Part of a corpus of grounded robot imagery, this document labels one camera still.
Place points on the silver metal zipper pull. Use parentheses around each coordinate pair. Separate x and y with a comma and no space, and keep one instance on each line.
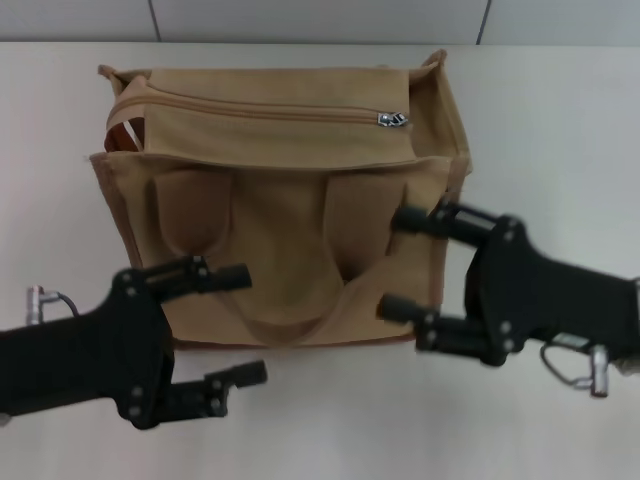
(392,120)

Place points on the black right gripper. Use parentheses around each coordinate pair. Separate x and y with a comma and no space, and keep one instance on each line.
(540,305)

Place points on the khaki canvas food bag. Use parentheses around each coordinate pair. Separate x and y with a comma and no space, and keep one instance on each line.
(290,210)

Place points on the silver right elbow plug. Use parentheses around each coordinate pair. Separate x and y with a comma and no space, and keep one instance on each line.
(598,372)

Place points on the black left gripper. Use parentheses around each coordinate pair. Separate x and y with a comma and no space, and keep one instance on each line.
(100,360)

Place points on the silver left elbow plug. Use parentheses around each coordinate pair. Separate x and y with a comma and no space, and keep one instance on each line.
(39,295)

